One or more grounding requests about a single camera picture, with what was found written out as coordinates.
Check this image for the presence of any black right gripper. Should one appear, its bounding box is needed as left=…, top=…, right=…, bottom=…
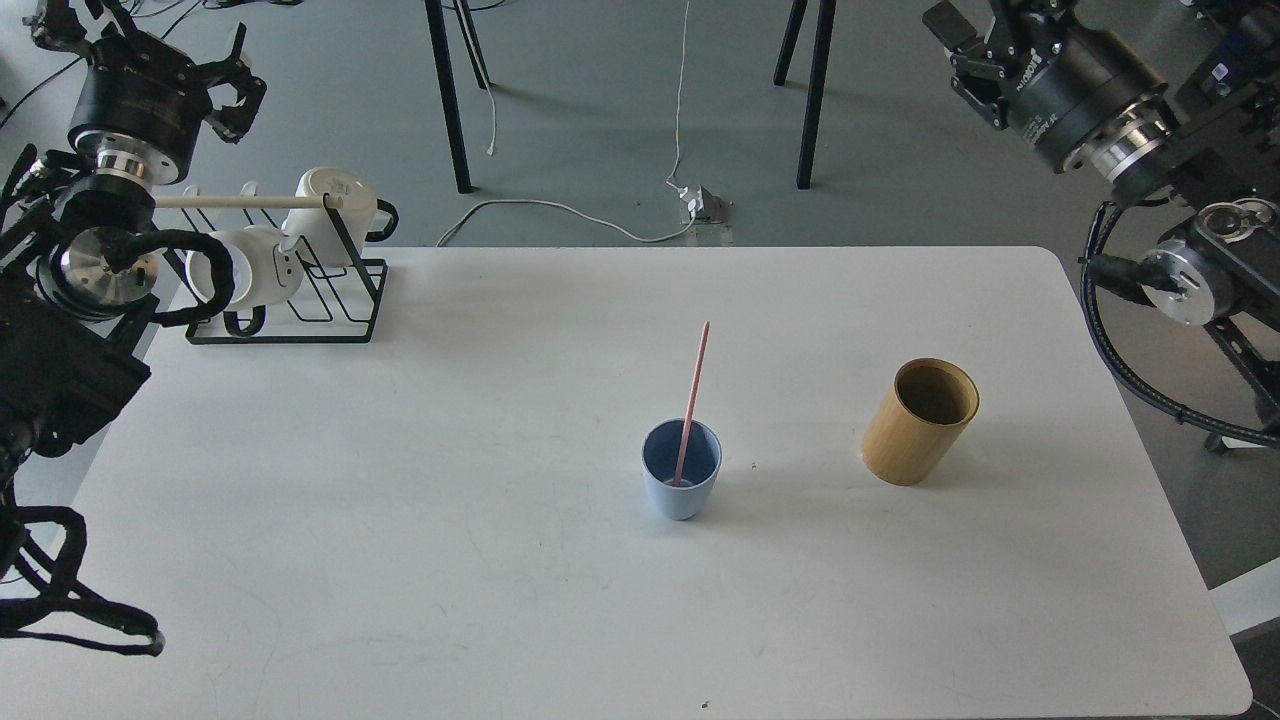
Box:
left=922, top=1, right=1170, bottom=191

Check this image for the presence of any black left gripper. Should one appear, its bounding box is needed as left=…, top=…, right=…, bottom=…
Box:
left=26, top=1, right=268, bottom=184

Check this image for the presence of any pink chopstick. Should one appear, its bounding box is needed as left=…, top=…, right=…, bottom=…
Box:
left=669, top=322, right=710, bottom=488

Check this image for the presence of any blue plastic cup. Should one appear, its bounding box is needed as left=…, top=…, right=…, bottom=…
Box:
left=641, top=418, right=723, bottom=521

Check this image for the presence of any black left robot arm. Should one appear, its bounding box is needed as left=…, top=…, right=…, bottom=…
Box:
left=1, top=1, right=266, bottom=656

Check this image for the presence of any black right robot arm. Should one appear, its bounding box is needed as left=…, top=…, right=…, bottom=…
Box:
left=922, top=1, right=1279, bottom=448

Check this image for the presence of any black table leg right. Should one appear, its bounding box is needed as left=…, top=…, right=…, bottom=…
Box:
left=772, top=1, right=838, bottom=191

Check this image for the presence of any white mug lying on rack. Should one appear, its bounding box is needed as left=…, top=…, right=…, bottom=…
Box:
left=211, top=225, right=303, bottom=337

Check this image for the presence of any floor power outlet box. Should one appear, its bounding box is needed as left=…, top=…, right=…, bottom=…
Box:
left=678, top=184, right=733, bottom=249

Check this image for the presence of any bamboo cylindrical holder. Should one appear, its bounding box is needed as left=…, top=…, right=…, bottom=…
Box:
left=860, top=357, right=980, bottom=487

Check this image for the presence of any white furniture corner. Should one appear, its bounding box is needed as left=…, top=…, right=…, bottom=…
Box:
left=1210, top=559, right=1279, bottom=642

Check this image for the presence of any wooden rack handle rod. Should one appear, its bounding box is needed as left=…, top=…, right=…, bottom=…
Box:
left=152, top=195, right=343, bottom=210

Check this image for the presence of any black wire mug rack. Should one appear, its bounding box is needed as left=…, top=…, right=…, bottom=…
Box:
left=172, top=184, right=388, bottom=346

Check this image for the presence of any white cable on floor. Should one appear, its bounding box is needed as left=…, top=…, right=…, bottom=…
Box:
left=436, top=0, right=713, bottom=249

